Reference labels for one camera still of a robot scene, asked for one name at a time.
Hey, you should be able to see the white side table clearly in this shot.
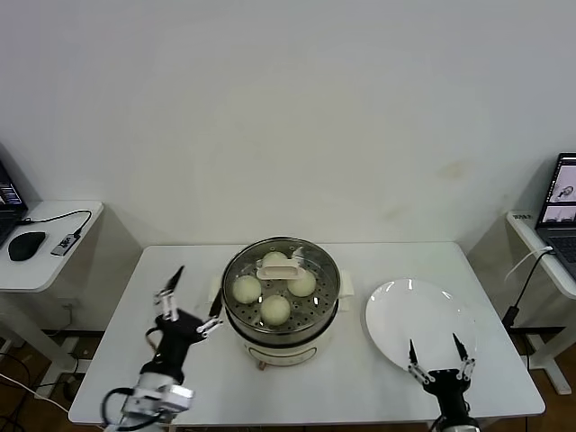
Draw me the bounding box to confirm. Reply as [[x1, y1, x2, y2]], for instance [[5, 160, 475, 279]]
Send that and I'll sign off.
[[0, 200, 104, 401], [506, 207, 576, 397]]

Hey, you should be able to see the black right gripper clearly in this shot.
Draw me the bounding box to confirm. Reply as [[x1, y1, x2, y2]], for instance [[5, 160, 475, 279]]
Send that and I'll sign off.
[[407, 332, 476, 419]]

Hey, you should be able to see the perforated steel steamer basket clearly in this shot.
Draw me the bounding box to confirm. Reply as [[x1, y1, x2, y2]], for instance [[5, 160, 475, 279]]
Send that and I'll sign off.
[[220, 236, 342, 338]]

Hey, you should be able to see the white laptop cable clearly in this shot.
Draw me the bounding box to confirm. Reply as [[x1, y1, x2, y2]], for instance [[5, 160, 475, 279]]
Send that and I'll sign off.
[[503, 246, 554, 283]]

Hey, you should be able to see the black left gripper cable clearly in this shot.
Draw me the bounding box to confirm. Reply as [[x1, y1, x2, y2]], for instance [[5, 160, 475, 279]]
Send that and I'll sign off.
[[101, 326, 157, 428]]

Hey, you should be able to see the white round plate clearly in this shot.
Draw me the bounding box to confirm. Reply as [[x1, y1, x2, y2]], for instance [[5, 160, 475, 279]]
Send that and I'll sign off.
[[364, 278, 477, 378]]

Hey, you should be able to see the black usb hub cable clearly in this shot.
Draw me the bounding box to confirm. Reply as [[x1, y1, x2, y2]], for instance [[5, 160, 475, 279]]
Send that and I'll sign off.
[[17, 209, 94, 239]]

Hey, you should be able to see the black cable with power adapter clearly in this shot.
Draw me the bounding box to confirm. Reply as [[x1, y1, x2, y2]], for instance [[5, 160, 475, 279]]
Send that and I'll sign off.
[[502, 249, 559, 329]]

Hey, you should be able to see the white floor cable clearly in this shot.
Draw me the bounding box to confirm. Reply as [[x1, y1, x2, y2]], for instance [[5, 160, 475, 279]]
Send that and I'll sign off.
[[0, 375, 71, 413]]

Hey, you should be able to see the grey usb hub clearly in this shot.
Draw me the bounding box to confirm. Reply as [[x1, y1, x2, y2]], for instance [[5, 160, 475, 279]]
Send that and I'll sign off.
[[49, 233, 76, 257]]

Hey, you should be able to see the white steamed baozi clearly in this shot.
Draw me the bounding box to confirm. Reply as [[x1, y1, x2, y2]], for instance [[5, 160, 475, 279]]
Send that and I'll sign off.
[[262, 251, 290, 269], [259, 294, 292, 327], [287, 274, 317, 298], [231, 274, 263, 303]]

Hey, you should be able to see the dark open laptop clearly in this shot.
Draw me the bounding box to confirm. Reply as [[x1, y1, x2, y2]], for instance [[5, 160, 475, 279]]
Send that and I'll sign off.
[[0, 143, 29, 248], [535, 151, 576, 271]]

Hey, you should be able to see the glass lid with cream handle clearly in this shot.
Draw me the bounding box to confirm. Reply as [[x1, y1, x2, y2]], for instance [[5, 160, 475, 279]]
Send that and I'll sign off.
[[221, 237, 342, 332]]

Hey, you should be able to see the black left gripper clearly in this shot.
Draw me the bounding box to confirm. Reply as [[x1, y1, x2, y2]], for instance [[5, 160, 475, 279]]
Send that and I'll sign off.
[[152, 265, 224, 374]]

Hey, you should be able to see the white power socket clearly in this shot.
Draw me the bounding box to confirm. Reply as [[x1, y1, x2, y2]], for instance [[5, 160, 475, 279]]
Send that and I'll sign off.
[[60, 299, 86, 319]]

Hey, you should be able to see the black computer mouse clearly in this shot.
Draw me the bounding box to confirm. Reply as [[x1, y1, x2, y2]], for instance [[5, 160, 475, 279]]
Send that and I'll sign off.
[[7, 231, 47, 262]]

